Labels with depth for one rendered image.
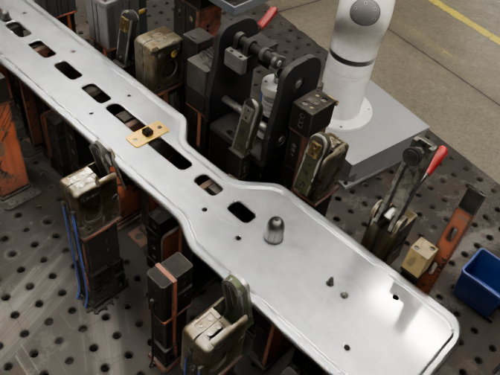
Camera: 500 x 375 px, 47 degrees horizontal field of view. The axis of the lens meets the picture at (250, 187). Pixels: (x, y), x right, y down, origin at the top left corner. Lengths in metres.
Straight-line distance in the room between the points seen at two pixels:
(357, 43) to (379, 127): 0.28
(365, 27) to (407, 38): 2.35
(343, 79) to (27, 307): 0.90
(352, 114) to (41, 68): 0.78
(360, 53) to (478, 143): 1.68
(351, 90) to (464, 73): 2.06
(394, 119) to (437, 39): 2.15
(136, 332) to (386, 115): 0.89
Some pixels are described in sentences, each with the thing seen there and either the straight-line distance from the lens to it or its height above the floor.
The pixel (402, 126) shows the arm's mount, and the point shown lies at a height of 0.80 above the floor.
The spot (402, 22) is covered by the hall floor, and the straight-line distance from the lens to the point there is 3.83.
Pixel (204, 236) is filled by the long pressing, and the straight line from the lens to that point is 0.97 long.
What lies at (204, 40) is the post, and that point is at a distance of 1.25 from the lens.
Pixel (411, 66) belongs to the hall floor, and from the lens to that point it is 3.42.
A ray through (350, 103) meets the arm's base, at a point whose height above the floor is 0.86.
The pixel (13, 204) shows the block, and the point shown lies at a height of 0.70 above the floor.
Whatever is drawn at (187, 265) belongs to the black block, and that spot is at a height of 0.99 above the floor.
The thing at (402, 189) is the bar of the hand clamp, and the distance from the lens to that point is 0.95.
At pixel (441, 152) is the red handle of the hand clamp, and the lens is 1.01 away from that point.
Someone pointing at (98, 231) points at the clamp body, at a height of 0.93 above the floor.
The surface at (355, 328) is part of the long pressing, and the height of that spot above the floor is 1.00.
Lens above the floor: 1.76
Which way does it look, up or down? 46 degrees down
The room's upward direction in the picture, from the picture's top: 9 degrees clockwise
